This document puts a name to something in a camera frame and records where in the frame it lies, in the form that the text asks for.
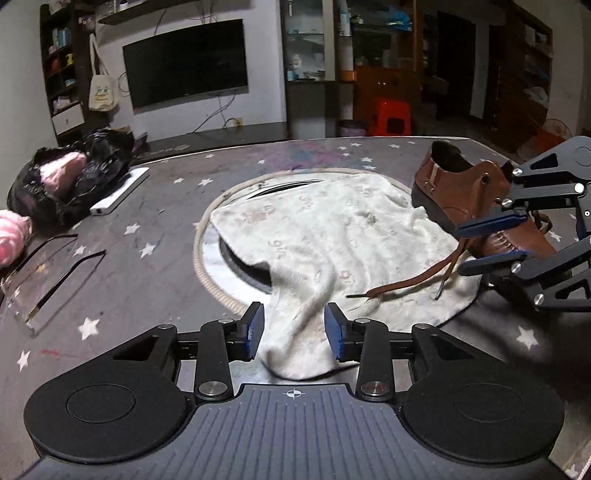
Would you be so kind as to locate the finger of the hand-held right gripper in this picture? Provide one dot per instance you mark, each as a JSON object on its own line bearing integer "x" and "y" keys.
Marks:
{"x": 491, "y": 264}
{"x": 489, "y": 225}

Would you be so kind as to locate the dark low television stand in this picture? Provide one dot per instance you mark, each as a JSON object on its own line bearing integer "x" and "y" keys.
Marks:
{"x": 240, "y": 134}

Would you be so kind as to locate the white power strip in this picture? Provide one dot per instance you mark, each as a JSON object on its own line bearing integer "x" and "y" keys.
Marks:
{"x": 120, "y": 191}

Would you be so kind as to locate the pink fluffy cloth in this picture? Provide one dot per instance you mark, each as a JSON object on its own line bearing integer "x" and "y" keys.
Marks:
{"x": 11, "y": 235}

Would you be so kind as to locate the glass display cabinet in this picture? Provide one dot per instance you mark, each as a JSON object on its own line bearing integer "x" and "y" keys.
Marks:
{"x": 383, "y": 81}

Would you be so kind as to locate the white towel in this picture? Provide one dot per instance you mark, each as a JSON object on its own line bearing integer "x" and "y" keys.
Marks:
{"x": 346, "y": 240}

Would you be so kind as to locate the black eyeglasses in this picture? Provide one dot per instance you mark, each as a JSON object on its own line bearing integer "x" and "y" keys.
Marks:
{"x": 69, "y": 277}

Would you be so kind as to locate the round metal table inset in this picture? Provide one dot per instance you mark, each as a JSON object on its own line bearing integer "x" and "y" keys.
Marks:
{"x": 217, "y": 272}

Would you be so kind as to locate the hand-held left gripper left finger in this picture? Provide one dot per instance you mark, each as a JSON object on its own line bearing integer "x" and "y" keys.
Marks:
{"x": 253, "y": 332}

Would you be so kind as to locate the purple trash bin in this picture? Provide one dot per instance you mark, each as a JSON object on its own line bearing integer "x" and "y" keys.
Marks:
{"x": 352, "y": 128}

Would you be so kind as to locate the grey star-printed table mat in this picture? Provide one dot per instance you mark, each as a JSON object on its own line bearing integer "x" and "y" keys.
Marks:
{"x": 152, "y": 286}

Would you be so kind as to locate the red plastic stool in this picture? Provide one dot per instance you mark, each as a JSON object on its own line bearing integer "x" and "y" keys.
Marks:
{"x": 390, "y": 110}

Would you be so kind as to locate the cream tote bag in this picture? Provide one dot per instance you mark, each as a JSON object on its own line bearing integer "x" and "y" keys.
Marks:
{"x": 102, "y": 94}

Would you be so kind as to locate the brown shoelace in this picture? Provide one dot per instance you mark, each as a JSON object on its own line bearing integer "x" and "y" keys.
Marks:
{"x": 406, "y": 282}

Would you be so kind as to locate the brown wooden shelf unit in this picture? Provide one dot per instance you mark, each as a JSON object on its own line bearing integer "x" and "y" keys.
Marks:
{"x": 512, "y": 92}

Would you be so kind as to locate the black flat television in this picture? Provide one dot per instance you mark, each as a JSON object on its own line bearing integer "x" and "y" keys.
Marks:
{"x": 184, "y": 64}

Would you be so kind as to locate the red play tent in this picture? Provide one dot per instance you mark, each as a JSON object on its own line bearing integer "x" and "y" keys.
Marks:
{"x": 554, "y": 138}

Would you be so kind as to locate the dark wall shelf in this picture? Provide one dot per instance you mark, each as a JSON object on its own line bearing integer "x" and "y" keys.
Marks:
{"x": 138, "y": 14}

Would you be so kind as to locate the dark open bookshelf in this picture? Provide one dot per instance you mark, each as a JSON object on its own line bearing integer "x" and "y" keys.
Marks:
{"x": 69, "y": 117}

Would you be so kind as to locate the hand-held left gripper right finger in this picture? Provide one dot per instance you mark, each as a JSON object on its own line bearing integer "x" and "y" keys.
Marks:
{"x": 333, "y": 334}

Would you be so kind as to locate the black plastic bag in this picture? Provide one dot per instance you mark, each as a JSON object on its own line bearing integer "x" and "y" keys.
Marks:
{"x": 101, "y": 157}

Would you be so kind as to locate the pink fluffy yarn bundle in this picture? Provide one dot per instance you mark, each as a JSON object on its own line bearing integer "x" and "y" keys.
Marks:
{"x": 62, "y": 168}

